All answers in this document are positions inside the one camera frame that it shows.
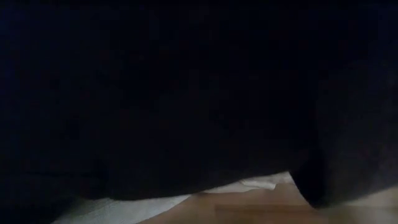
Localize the black garment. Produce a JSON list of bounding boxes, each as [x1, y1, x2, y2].
[[0, 0, 398, 224]]

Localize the white garment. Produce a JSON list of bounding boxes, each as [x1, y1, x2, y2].
[[51, 170, 296, 224]]

